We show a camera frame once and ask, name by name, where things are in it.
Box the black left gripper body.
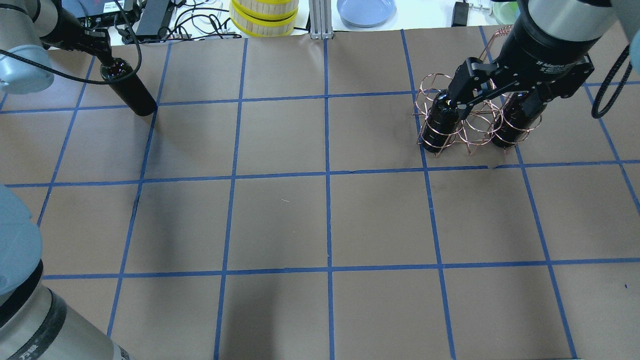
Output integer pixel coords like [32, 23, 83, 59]
[47, 7, 105, 53]

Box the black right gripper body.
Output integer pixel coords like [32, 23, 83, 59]
[482, 14, 595, 98]

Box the dark wine bottle carried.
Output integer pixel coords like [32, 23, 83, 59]
[100, 58, 157, 117]

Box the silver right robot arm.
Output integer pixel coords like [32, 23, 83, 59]
[446, 0, 639, 118]

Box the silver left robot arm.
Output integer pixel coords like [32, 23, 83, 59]
[0, 0, 114, 95]

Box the dark wine bottle right slot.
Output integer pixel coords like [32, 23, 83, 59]
[491, 92, 534, 149]

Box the dark wine bottle slot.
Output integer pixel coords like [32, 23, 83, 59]
[422, 89, 461, 154]
[491, 92, 534, 149]

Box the dark wine bottle left slot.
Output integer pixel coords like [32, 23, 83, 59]
[422, 89, 461, 154]

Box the green bowl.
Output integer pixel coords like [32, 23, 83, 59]
[491, 0, 521, 25]

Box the black power adapter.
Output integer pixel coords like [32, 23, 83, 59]
[450, 0, 470, 28]

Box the blue plate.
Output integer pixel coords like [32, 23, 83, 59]
[336, 0, 396, 28]

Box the yellow bamboo steamer stack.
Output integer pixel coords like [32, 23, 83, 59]
[228, 0, 299, 37]

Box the copper wire wine basket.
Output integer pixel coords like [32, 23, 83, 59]
[413, 26, 543, 158]

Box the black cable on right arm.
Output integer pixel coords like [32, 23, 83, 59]
[591, 44, 632, 120]

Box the aluminium frame post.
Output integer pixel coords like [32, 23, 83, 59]
[308, 0, 334, 40]

